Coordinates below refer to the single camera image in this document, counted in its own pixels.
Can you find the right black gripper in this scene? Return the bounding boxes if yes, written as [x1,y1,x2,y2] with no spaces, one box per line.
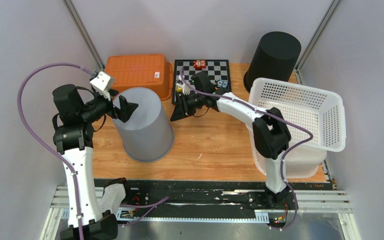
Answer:
[170,92,205,123]

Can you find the grey bin black liner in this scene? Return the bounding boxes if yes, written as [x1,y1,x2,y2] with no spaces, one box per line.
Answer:
[112,87,175,163]

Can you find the orange plastic tub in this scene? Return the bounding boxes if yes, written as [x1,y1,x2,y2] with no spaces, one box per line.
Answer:
[104,54,174,101]

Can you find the black ribbed bin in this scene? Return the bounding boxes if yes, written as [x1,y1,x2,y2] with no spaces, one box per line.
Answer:
[243,31,302,92]

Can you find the large white plastic tub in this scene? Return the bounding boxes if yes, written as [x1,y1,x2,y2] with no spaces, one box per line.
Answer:
[248,130,327,179]

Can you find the white perforated basket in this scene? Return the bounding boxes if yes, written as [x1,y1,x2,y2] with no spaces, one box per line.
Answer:
[248,78,346,152]

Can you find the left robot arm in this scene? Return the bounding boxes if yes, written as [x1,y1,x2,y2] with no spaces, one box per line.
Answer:
[52,84,139,240]

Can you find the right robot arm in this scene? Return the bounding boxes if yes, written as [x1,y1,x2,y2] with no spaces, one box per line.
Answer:
[170,70,293,209]

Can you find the yellow toy block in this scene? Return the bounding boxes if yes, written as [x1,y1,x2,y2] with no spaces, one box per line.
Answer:
[175,84,183,93]

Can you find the blue toy block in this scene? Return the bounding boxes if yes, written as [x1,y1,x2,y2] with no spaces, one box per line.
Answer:
[214,79,229,89]

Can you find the red toy block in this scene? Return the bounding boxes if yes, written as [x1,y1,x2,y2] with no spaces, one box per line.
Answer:
[193,59,207,70]

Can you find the black white chessboard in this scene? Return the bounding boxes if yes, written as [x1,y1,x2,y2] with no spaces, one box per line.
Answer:
[171,59,232,104]

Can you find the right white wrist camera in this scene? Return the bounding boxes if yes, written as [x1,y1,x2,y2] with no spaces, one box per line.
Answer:
[175,81,191,96]

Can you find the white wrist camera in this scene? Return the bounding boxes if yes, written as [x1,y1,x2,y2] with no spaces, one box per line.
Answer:
[89,71,115,101]
[175,81,191,96]

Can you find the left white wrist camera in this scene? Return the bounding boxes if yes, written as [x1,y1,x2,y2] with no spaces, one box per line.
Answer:
[89,71,115,101]

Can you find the left aluminium frame post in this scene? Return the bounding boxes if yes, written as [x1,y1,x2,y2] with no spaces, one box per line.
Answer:
[62,0,105,71]

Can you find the aluminium frame post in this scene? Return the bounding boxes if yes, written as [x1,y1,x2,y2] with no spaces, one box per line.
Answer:
[62,0,105,71]
[294,0,342,85]

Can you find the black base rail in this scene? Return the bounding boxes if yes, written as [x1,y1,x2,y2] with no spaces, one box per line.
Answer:
[49,178,352,224]

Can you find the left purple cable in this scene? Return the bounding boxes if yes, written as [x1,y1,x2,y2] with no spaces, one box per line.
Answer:
[17,63,98,240]

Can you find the purple cable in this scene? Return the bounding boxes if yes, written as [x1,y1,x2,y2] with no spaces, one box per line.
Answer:
[17,63,98,240]
[178,67,314,229]

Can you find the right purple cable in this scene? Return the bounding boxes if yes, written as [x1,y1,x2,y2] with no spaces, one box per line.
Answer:
[178,67,314,229]

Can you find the right aluminium frame post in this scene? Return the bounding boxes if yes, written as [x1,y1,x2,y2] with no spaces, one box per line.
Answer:
[294,0,342,85]

